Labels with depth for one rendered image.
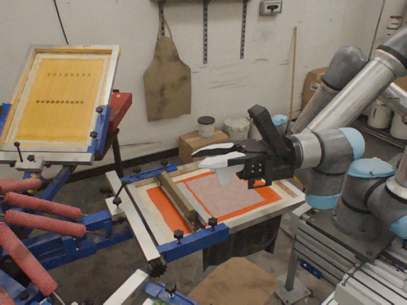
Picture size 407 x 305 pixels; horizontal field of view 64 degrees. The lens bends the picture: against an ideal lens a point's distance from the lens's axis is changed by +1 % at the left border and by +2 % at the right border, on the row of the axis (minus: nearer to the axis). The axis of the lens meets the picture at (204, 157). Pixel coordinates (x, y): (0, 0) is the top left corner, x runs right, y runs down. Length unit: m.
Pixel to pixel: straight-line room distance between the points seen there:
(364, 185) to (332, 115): 0.27
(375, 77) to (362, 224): 0.47
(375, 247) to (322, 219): 0.17
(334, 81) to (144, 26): 2.31
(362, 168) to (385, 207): 0.13
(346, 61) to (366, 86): 0.57
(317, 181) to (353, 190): 0.32
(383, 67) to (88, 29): 2.74
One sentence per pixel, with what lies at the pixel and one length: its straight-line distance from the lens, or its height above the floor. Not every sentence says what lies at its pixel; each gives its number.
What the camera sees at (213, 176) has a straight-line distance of 1.86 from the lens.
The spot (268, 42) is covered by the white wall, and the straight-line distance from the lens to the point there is 4.17.
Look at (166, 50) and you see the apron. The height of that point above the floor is 1.27.
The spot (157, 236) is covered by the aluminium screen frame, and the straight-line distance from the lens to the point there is 1.45.
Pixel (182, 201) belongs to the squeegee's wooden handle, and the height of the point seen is 1.06.
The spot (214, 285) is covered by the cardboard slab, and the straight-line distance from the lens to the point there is 2.51.
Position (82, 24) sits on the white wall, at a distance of 3.26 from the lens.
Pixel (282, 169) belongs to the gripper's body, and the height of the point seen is 1.63.
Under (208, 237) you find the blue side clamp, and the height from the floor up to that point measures 0.99.
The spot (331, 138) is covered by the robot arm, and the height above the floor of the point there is 1.69.
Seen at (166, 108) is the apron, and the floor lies 0.65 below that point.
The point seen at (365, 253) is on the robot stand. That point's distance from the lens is 1.11.
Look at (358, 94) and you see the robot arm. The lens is 0.88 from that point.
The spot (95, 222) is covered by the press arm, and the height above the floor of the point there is 1.04.
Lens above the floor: 1.99
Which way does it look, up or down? 31 degrees down
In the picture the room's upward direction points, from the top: straight up
